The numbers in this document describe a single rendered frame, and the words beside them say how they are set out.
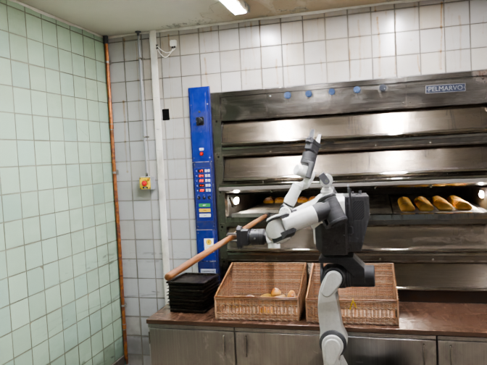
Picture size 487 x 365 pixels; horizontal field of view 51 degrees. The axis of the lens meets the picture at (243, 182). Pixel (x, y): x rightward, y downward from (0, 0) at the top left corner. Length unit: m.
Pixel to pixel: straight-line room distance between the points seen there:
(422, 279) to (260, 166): 1.35
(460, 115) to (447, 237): 0.80
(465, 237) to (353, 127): 1.03
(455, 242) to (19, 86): 2.89
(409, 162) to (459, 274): 0.81
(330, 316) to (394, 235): 1.03
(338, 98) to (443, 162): 0.81
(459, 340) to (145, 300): 2.27
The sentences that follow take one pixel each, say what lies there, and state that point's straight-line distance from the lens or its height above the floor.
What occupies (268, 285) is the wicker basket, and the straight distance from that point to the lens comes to 3.69.
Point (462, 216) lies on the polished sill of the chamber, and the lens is 3.63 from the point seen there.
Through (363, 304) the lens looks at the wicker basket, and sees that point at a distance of 3.20.
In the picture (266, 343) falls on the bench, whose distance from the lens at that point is 3.31.
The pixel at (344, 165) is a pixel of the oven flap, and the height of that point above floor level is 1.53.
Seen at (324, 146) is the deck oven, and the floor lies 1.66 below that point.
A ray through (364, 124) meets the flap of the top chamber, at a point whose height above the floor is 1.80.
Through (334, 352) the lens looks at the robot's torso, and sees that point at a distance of 2.80.
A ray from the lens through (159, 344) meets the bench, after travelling 3.56.
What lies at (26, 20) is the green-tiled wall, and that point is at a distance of 3.44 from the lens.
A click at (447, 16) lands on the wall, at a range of 3.68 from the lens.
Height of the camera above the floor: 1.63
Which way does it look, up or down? 3 degrees down
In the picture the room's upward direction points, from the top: 3 degrees counter-clockwise
